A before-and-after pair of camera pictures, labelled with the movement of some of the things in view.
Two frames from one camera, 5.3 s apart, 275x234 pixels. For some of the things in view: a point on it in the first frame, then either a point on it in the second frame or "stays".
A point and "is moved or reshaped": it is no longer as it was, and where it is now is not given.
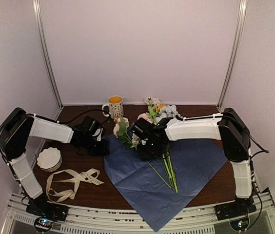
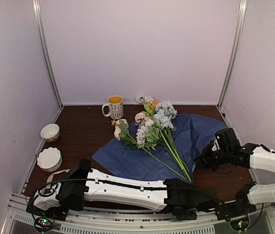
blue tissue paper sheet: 159,187 is moved or reshaped
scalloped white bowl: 49,159 stays
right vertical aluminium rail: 233,60 stays
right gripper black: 145,156 to 203,159
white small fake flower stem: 153,102 to 147,100
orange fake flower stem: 160,107 to 153,104
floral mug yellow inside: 116,109 stays
